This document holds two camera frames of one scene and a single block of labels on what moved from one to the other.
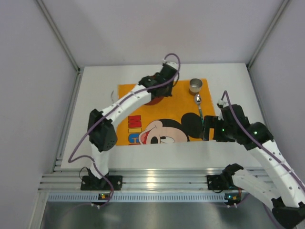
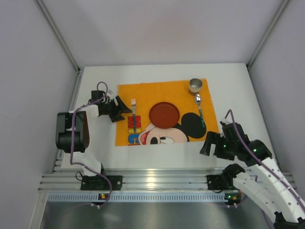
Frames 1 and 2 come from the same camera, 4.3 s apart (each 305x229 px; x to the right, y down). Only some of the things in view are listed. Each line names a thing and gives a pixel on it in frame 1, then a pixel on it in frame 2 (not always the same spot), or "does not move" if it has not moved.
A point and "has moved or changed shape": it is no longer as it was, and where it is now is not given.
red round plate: [154, 101] to [164, 115]
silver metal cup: [194, 86] does not move
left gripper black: [164, 91] to [114, 109]
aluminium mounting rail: [70, 179] does not move
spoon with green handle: [198, 99] does not move
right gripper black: [209, 127] to [215, 145]
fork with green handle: [111, 97] has moved or changed shape
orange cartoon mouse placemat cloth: [179, 119] does not move
